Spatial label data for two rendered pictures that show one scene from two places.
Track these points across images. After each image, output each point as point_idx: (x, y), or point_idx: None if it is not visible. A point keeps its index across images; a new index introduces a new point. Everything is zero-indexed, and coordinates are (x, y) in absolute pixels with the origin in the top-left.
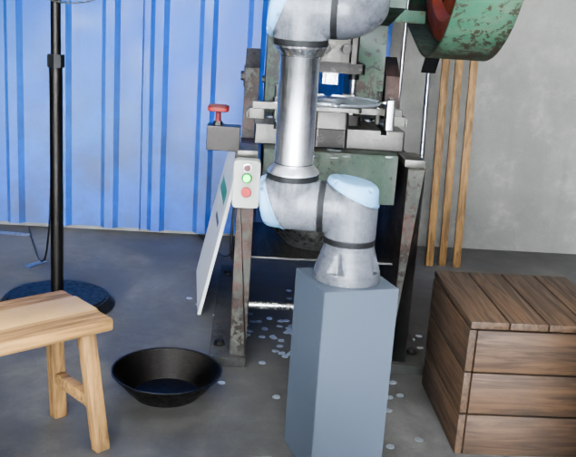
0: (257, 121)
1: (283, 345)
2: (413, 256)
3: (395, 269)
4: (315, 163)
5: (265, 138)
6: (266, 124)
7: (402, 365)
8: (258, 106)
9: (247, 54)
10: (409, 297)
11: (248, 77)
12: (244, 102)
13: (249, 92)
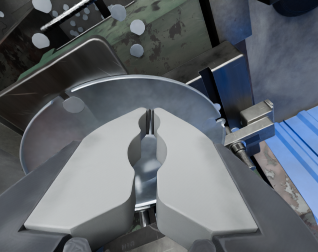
0: (244, 71)
1: (130, 1)
2: None
3: (24, 37)
4: (109, 38)
5: (214, 52)
6: (224, 63)
7: (25, 3)
8: (259, 122)
9: None
10: (11, 27)
11: (297, 198)
12: (280, 165)
13: (282, 181)
